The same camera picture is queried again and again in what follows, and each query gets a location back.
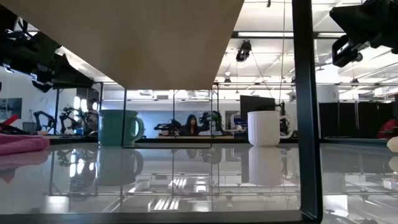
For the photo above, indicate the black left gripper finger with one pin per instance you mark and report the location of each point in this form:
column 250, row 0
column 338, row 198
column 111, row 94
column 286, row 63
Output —
column 70, row 76

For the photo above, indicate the teal mug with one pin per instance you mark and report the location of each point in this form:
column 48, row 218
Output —
column 111, row 127

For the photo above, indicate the black background robot arm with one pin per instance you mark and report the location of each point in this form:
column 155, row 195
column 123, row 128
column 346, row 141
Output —
column 168, row 127
column 211, row 119
column 43, row 119
column 73, row 119

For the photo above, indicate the wooden shelf board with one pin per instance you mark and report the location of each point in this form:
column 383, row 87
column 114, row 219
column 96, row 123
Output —
column 140, row 40

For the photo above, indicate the red flat object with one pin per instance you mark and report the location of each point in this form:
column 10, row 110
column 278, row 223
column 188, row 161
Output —
column 9, row 120

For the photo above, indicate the pink cloth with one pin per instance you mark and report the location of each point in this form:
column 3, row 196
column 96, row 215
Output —
column 21, row 143

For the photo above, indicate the black partition curtain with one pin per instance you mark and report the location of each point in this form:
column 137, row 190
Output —
column 354, row 119

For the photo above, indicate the red rounded object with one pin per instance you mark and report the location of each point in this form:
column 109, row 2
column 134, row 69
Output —
column 388, row 129

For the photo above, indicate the cream rounded object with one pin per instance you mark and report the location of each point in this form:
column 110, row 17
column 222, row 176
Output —
column 393, row 144

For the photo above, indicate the person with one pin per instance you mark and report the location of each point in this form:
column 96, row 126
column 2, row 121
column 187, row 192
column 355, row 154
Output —
column 191, row 127

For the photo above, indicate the black computer monitor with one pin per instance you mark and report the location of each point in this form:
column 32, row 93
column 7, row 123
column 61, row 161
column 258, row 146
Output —
column 257, row 105

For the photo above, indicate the white ribbed mug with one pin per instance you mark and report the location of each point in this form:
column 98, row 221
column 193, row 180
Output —
column 263, row 129

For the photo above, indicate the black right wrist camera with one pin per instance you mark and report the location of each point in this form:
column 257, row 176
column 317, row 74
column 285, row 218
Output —
column 345, row 53

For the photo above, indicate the wall picture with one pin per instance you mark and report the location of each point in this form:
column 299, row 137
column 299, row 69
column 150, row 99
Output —
column 11, row 109

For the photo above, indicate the black metal shelf frame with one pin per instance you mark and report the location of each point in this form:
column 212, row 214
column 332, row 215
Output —
column 306, row 124

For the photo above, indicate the black ceiling-hung camera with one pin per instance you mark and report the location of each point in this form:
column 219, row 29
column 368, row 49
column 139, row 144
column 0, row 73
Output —
column 243, row 51

